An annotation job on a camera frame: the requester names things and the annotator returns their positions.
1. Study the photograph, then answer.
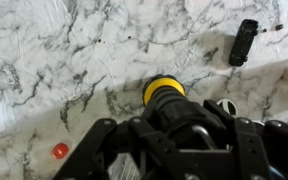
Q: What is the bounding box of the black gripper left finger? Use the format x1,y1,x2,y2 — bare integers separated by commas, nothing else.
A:
53,117,198,180

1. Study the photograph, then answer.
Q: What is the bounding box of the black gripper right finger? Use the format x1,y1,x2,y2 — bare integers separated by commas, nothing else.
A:
203,100,288,180

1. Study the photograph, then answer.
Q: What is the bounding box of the round marble table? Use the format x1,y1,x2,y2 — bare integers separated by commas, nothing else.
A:
0,0,288,180

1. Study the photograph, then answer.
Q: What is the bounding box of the small black car key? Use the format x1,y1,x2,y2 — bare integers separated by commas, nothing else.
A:
229,19,258,67

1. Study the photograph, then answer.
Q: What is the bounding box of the black and yellow torch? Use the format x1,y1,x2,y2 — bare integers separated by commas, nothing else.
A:
142,74,227,150

